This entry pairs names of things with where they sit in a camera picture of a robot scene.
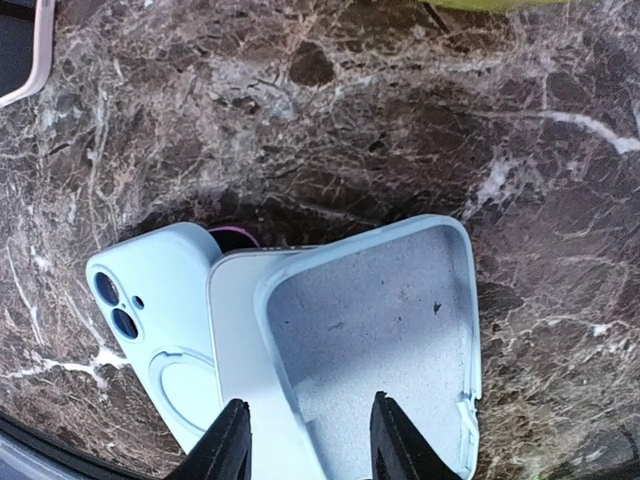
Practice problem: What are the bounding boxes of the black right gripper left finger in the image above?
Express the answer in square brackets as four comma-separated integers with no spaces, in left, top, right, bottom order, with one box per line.
[169,399,251,480]

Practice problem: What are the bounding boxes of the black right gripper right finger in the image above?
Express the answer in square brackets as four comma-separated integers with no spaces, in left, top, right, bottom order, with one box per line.
[370,391,450,479]

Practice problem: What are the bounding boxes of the grey-blue phone case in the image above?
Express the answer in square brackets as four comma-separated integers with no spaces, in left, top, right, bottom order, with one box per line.
[254,215,482,479]

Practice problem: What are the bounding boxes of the pink phone case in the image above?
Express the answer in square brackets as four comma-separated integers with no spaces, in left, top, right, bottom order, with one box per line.
[1,0,55,108]

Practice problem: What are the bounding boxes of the black phone light-blue edge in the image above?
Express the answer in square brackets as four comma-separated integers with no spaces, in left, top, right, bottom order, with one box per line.
[0,6,35,96]

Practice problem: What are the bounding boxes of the light blue phone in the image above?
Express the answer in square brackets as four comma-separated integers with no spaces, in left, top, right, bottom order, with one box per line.
[86,222,223,452]

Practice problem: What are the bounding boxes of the lime green bowl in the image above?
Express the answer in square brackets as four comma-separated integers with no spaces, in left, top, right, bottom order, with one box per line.
[425,0,565,12]

